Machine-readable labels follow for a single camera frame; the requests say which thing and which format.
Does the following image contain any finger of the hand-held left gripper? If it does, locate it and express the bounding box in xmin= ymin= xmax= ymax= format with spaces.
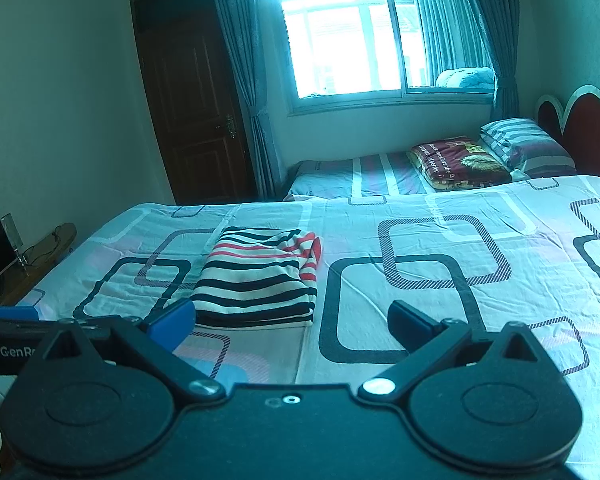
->
xmin=0 ymin=306 xmax=41 ymax=322

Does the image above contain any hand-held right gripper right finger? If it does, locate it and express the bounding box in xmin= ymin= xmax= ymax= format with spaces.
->
xmin=357 ymin=300 xmax=556 ymax=403

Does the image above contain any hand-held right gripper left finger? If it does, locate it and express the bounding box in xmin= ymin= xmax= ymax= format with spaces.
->
xmin=32 ymin=298 xmax=227 ymax=402

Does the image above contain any striped knit sweater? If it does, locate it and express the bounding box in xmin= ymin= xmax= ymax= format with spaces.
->
xmin=190 ymin=226 xmax=323 ymax=331

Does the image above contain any wooden side table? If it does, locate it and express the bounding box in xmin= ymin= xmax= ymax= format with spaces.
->
xmin=0 ymin=222 xmax=78 ymax=306

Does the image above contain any clear acrylic stand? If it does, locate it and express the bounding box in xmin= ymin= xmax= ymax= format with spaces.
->
xmin=0 ymin=212 xmax=30 ymax=266

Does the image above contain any bed with patterned sheet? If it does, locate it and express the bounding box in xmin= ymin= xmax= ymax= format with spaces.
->
xmin=17 ymin=175 xmax=600 ymax=480

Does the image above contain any bed with striped sheet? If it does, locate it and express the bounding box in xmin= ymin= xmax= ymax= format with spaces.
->
xmin=284 ymin=151 xmax=433 ymax=201

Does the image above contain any folded red blanket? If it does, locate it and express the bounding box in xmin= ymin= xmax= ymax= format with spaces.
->
xmin=407 ymin=136 xmax=513 ymax=192

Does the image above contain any dark wooden door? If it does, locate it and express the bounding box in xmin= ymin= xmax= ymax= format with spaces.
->
xmin=130 ymin=0 xmax=258 ymax=206

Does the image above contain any striped pillow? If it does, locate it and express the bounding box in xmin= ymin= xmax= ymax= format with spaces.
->
xmin=480 ymin=117 xmax=578 ymax=181

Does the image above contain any rolled blue quilt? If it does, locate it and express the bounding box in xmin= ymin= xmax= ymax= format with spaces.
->
xmin=436 ymin=66 xmax=496 ymax=90

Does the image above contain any red heart-shaped headboard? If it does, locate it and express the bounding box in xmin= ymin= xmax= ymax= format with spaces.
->
xmin=535 ymin=85 xmax=600 ymax=193

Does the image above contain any blue curtain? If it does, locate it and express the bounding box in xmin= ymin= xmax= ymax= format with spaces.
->
xmin=205 ymin=0 xmax=286 ymax=201
xmin=415 ymin=0 xmax=521 ymax=121

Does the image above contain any window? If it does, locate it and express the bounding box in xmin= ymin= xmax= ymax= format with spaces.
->
xmin=262 ymin=0 xmax=496 ymax=113

